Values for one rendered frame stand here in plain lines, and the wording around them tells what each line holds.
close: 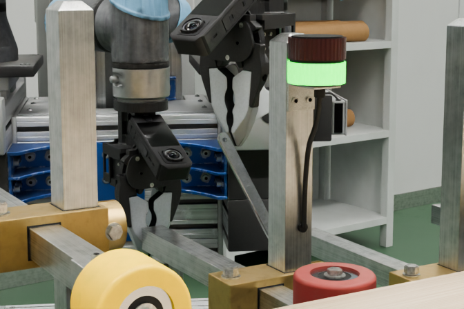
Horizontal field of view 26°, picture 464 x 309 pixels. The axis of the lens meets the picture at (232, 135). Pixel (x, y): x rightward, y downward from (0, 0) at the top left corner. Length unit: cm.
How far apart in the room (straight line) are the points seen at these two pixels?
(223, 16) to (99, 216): 26
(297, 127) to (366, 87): 338
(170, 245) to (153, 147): 12
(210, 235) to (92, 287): 104
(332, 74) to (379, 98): 338
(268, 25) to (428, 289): 35
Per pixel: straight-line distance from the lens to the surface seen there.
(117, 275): 75
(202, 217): 178
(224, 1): 110
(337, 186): 465
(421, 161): 518
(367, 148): 448
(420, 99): 511
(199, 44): 105
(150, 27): 129
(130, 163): 130
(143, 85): 129
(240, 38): 112
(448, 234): 126
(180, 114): 175
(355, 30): 418
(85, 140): 96
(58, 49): 95
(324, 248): 141
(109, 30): 131
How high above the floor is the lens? 120
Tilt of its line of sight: 9 degrees down
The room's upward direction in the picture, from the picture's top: straight up
